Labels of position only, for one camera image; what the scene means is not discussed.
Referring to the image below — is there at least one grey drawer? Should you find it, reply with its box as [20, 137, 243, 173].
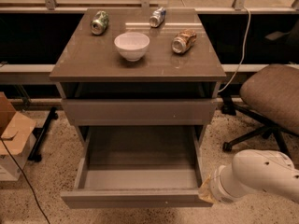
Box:
[61, 126, 211, 209]
[62, 99, 216, 126]

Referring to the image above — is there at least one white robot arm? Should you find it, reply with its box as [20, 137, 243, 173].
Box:
[199, 149, 299, 203]

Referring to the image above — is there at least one grey top drawer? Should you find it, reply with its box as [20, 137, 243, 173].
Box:
[62, 99, 216, 126]

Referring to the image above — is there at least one grey drawer cabinet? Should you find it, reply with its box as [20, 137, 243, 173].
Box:
[50, 8, 225, 139]

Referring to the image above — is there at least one brown office chair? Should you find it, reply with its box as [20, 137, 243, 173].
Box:
[221, 64, 299, 157]

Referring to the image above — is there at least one brown soda can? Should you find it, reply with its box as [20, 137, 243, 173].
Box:
[171, 29, 197, 54]

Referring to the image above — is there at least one white ceramic bowl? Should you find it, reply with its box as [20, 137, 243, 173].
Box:
[114, 32, 150, 62]

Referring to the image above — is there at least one black stand leg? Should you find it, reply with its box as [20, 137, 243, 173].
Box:
[28, 107, 58, 162]

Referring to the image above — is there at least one blue silver soda can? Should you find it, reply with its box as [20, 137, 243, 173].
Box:
[149, 7, 166, 28]

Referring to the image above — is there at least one cardboard box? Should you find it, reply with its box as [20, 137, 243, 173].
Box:
[0, 92, 36, 181]

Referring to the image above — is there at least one green soda can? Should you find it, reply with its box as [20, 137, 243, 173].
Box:
[90, 10, 109, 35]

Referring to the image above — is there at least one white hanging cable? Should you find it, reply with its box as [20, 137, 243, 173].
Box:
[217, 7, 252, 94]

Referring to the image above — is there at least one black floor cable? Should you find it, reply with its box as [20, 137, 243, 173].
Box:
[0, 137, 51, 224]

